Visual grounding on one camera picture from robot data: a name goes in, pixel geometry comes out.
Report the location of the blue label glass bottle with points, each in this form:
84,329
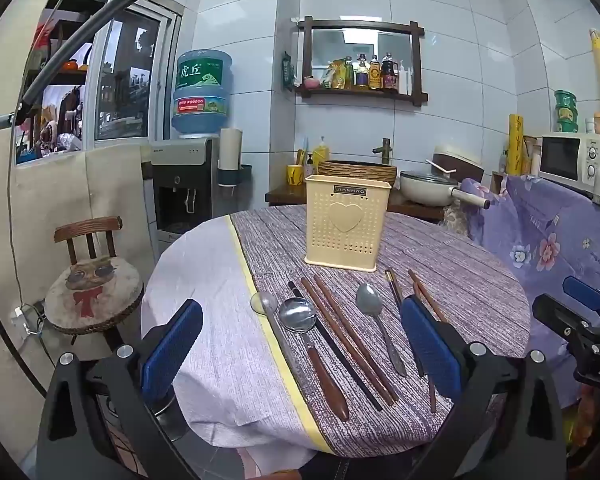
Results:
362,74

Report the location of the grey water dispenser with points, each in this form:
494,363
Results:
182,195

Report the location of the grey camera boom pole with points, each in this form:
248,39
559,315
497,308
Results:
80,35

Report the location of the bronze faucet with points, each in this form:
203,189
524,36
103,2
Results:
382,149

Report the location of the white ladle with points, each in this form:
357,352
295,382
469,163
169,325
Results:
440,166

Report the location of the green oil bottle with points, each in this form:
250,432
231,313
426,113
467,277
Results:
349,72

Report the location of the plain black chopstick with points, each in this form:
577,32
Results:
353,372

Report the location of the yellow seasoning packet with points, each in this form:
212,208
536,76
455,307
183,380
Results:
337,75

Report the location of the purple striped tablecloth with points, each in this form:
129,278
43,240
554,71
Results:
290,360

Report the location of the white microwave oven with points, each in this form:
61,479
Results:
565,160

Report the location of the dark wooden wall shelf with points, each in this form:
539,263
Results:
360,95

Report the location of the sliding glass window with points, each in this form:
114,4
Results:
125,75

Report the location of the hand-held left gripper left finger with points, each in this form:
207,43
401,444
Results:
172,350

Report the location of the stack of green noodle cups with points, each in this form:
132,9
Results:
566,110

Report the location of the all-steel spoon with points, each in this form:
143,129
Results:
369,301

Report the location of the black chopstick with gold band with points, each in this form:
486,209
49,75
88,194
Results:
392,285

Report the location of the yellow mug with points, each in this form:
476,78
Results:
295,176

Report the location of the dark soy sauce bottle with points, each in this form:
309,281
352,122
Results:
389,77

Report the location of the round cat print cushion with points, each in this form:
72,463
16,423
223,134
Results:
92,292

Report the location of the yellow soap dispenser bottle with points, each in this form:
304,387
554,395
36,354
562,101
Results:
321,152

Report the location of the paisley patterned cloth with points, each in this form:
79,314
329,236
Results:
455,220

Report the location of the blue water bottle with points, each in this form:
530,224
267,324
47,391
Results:
202,90

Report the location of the woven brown basin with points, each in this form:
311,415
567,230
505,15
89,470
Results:
355,167

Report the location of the white paper towel roll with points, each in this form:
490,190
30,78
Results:
231,147

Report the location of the white squeeze bottle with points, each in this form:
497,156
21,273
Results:
405,80

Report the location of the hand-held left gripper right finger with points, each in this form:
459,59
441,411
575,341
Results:
430,350

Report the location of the dark wooden counter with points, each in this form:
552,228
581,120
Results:
285,195

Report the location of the cream pan with lid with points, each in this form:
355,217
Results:
425,187

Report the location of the green hanging pouch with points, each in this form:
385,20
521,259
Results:
287,72

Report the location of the brown and white rice cooker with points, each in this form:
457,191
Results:
460,160

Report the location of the cream plastic utensil holder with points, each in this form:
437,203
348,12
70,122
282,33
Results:
347,230

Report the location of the beige cloth panel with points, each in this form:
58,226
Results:
40,210

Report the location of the yellow label glass bottle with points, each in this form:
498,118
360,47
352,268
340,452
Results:
375,76

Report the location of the yellow plastic wrap roll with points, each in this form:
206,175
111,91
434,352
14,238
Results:
516,142

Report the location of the purple floral cloth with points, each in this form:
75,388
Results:
540,230

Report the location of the pink small jar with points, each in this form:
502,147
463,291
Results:
310,82

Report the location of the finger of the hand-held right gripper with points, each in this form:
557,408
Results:
565,317
582,290

